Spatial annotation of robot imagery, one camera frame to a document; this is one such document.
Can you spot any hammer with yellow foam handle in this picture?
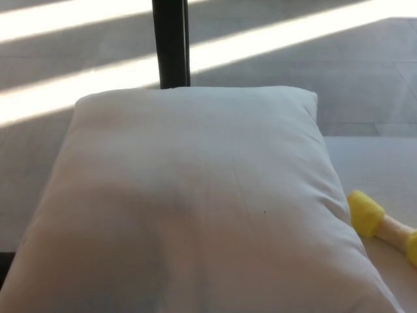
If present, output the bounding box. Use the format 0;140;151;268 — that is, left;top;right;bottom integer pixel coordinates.
347;189;417;258

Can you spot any white pillow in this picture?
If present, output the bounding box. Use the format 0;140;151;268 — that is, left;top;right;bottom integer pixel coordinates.
0;85;406;313

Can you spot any black metal post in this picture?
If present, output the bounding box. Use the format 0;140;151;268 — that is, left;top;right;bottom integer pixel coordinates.
152;0;191;90

